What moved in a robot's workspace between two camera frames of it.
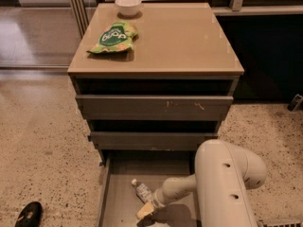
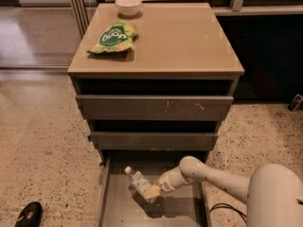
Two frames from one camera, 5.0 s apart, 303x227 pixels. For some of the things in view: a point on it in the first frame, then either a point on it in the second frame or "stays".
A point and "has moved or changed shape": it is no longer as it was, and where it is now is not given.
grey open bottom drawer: x=119 y=202 stays
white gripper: x=158 y=197 -> x=166 y=183
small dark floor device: x=294 y=103 stays
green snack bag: x=118 y=37 stays
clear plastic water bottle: x=142 y=191 has moved or changed shape
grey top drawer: x=154 y=107 stays
